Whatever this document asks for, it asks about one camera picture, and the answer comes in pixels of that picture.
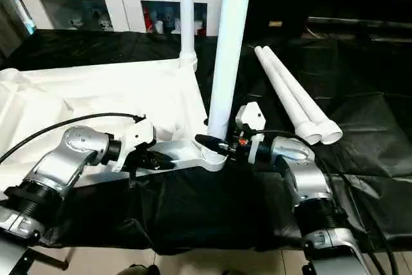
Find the white plastic table leg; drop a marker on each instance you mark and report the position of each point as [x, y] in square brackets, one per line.
[305, 94]
[283, 91]
[187, 14]
[230, 46]

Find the white plastic table top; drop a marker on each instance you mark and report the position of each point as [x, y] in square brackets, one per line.
[96, 94]

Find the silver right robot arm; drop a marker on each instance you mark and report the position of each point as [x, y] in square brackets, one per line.
[302, 165]

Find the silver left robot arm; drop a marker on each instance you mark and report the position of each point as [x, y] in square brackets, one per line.
[64, 159]

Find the black work surface mat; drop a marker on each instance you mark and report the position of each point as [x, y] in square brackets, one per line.
[209, 204]

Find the red item in cabinet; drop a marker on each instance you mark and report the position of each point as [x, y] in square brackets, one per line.
[148, 20]

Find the white figurine in cabinet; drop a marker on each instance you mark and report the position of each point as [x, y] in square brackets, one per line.
[75, 24]

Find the grey metal bar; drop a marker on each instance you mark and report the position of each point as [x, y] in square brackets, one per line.
[360, 22]

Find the grey curtain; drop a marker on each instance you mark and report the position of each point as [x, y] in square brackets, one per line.
[8, 30]

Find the white teal patterned roll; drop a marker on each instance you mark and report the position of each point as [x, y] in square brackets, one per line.
[24, 14]

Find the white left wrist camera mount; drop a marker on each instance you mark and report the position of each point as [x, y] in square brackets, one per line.
[140, 130]

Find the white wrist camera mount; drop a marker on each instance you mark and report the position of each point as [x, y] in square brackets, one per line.
[251, 114]
[140, 130]

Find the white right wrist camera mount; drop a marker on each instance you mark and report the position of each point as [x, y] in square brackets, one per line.
[251, 114]

